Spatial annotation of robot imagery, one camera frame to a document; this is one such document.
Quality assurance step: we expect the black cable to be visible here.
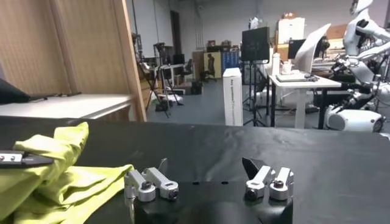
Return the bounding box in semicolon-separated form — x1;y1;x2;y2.
29;91;82;102

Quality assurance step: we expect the black office chair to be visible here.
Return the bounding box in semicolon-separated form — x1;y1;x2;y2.
182;58;196;80

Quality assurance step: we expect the white cup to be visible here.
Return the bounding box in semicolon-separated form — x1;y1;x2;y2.
281;60;293;75

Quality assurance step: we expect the white table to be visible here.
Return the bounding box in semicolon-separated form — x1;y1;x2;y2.
0;93;135;121

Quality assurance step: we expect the yellow cabinet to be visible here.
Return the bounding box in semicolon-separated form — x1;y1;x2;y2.
203;51;222;79

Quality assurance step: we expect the white standing desk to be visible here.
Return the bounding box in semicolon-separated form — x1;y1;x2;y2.
269;74;342;130

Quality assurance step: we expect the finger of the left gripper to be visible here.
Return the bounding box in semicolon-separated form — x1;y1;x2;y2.
0;150;54;169

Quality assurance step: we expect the grey laptop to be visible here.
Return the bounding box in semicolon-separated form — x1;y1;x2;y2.
275;72;309;83

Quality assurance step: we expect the black bin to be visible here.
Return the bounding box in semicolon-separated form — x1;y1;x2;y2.
190;80;204;96

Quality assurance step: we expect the tall white cardboard box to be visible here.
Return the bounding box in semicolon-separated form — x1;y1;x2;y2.
222;67;244;127

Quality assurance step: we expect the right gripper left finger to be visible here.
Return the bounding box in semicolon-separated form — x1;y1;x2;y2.
124;158;180;203

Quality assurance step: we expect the white bottle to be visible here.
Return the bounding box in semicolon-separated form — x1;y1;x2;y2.
272;52;281;77

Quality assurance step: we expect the yellow-green t-shirt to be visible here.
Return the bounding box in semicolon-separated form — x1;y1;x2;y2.
0;121;135;224

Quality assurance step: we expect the white curved panel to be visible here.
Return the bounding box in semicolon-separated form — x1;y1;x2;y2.
294;23;332;74

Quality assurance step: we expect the black camera tripod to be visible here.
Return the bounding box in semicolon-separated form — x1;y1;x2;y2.
145;42;185;119

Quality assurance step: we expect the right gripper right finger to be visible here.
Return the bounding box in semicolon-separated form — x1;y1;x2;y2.
242;157;295;201

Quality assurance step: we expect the glossy black table cover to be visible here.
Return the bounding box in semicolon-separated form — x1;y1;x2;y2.
0;117;390;224

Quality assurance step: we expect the wooden folding screen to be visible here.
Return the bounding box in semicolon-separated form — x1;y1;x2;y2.
0;0;147;122

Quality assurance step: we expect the black monitor on stand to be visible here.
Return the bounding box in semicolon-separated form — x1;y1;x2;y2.
240;26;271;127

